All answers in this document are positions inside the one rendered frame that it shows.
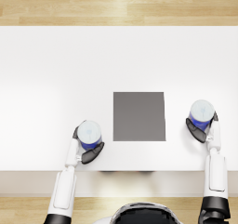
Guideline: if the blue can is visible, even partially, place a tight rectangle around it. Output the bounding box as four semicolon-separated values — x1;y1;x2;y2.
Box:
188;99;216;132
76;120;103;152

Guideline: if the dark grey square mat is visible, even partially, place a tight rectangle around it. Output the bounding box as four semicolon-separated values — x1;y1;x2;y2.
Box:
112;91;166;142

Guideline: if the dark round robot body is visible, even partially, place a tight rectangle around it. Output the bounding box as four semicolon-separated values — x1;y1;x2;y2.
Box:
92;202;184;224

